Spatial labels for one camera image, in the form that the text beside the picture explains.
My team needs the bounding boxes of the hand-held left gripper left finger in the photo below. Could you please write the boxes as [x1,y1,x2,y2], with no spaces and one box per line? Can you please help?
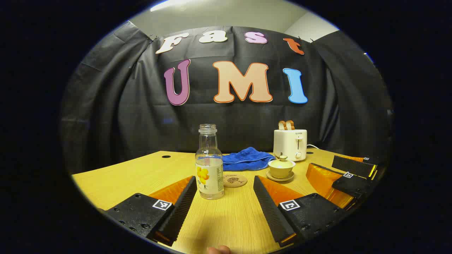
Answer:
[97,175,198,247]

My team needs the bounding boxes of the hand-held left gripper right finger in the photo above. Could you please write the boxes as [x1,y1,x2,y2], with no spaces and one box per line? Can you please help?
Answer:
[253,175,349,248]

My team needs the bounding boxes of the cream ceramic teacup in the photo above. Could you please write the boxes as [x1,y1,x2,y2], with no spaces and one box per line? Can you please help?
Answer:
[268,161,296,179]

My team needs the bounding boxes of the round cork coaster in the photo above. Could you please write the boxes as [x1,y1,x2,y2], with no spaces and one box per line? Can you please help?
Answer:
[223,173,248,188]

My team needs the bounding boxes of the clear glass water bottle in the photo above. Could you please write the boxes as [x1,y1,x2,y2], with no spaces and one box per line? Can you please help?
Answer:
[195,124,225,200]

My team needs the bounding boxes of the cream teacup saucer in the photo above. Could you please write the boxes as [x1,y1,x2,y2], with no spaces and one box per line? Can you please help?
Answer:
[266,170,295,182]

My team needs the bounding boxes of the blue towel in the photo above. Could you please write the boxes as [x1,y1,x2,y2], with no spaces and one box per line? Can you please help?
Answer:
[222,147,275,172]

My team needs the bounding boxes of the cream toaster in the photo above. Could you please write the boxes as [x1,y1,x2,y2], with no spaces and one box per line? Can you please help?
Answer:
[273,129,308,162]

